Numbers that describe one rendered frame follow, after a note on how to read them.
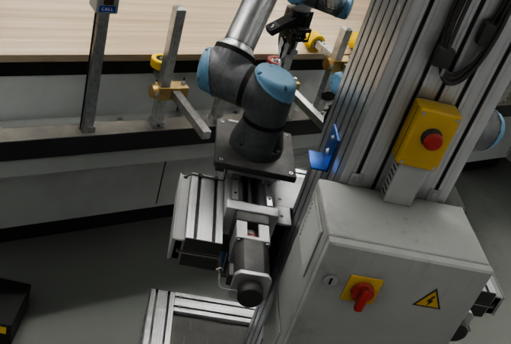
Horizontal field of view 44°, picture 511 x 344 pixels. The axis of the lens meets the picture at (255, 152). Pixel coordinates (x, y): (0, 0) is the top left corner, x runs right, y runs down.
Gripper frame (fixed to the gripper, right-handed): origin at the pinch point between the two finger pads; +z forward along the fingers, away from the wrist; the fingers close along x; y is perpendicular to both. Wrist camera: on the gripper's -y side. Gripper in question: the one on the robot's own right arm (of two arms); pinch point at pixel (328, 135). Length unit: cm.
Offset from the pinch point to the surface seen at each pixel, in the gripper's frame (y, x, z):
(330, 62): -29.8, 17.0, -13.6
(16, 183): -52, -97, 50
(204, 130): -4, -51, -3
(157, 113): -30, -55, 7
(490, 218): -12, 166, 82
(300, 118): -29.2, 11.1, 12.5
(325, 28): -74, 48, -8
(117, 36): -63, -61, -8
